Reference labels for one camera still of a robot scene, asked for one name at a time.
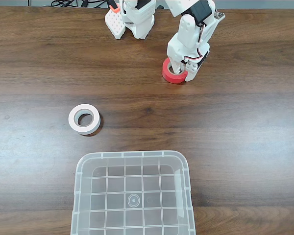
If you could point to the red tape roll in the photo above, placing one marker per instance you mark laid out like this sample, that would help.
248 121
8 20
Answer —
171 78

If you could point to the clear plastic storage box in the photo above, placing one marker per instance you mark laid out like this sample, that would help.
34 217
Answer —
134 186

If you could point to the white perforated plate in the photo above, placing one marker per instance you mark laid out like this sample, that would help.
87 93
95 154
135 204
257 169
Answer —
115 23

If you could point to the orange clip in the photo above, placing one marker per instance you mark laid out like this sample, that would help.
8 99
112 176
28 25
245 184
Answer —
115 9

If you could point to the white tape roll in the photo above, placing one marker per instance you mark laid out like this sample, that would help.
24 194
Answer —
72 122

